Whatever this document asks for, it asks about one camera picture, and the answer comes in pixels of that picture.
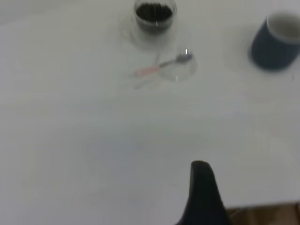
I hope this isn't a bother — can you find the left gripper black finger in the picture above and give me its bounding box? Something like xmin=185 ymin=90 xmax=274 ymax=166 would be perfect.
xmin=174 ymin=160 xmax=234 ymax=225

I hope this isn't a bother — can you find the pink-handled metal spoon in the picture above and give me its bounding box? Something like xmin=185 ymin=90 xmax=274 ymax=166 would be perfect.
xmin=134 ymin=53 xmax=193 ymax=77

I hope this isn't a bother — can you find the dark grey-blue ceramic mug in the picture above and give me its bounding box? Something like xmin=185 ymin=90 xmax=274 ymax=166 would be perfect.
xmin=248 ymin=13 xmax=300 ymax=73

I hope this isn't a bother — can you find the clear round glass lid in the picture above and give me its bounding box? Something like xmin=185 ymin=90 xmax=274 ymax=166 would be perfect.
xmin=157 ymin=45 xmax=198 ymax=84

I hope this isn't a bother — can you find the clear double-wall glass cup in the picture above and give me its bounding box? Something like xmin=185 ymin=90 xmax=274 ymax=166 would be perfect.
xmin=120 ymin=0 xmax=188 ymax=51

